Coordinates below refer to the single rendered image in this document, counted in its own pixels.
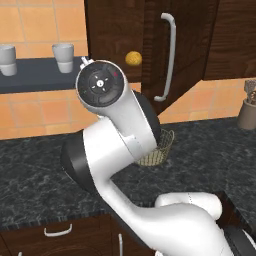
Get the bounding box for round yellow bread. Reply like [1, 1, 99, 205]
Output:
[124, 50, 143, 67]

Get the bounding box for dark wood neighbouring cabinet door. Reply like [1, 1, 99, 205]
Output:
[202, 0, 256, 81]

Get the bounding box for grey cup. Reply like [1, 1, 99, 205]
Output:
[0, 44, 18, 77]
[51, 42, 75, 75]

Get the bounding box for dark wood base cupboard door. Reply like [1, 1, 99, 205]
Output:
[110, 215, 155, 256]

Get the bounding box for dark wood drawer front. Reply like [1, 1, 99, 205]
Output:
[0, 214, 113, 256]

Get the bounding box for grey-brown utensil pot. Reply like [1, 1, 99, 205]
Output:
[236, 98, 256, 131]

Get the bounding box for wooden utensils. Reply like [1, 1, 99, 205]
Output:
[243, 78, 256, 106]

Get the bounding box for long silver door handle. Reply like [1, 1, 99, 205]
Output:
[153, 12, 177, 103]

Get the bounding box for dark wood wall cabinet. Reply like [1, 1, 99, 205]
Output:
[83, 0, 145, 84]

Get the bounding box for dark blue wall shelf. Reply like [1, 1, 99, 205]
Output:
[0, 56, 90, 95]

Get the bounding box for silver base cupboard handle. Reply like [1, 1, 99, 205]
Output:
[117, 233, 125, 256]

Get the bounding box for silver drawer handle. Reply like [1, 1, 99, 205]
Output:
[43, 223, 74, 238]

